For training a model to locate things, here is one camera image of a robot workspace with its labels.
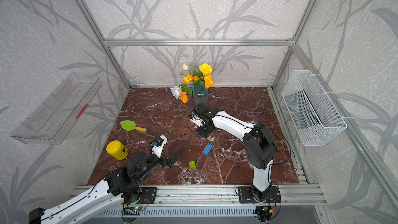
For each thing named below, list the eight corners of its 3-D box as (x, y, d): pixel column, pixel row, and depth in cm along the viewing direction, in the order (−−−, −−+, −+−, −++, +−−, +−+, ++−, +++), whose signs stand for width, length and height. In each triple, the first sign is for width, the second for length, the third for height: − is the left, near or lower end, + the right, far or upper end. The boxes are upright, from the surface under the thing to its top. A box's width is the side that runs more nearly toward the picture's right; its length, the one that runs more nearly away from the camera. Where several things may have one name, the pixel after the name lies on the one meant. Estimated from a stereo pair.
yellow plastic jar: (113, 160, 87) (103, 152, 78) (118, 148, 91) (108, 140, 83) (126, 160, 87) (117, 152, 78) (130, 148, 91) (122, 140, 83)
